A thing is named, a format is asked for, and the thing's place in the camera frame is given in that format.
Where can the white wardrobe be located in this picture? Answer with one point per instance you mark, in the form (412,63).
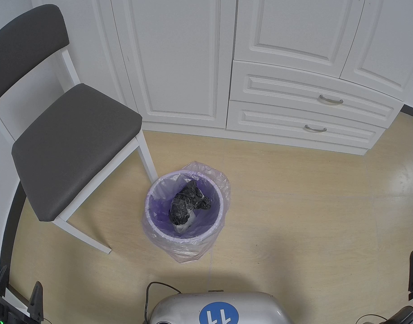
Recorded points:
(182,46)

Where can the white trash bin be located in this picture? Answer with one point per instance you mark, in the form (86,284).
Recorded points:
(147,211)

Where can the black plastic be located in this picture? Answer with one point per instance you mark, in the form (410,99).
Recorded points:
(184,204)

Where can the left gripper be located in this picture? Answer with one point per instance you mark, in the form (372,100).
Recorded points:
(7,312)

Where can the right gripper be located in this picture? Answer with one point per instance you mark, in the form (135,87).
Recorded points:
(404,314)

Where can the white printed wrapper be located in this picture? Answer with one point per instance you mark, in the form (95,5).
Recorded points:
(184,228)

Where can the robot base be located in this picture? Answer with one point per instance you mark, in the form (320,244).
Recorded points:
(193,309)

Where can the purple plastic bag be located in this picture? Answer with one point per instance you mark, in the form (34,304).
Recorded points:
(186,251)

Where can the white chair grey cushions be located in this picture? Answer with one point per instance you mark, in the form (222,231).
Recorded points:
(74,140)

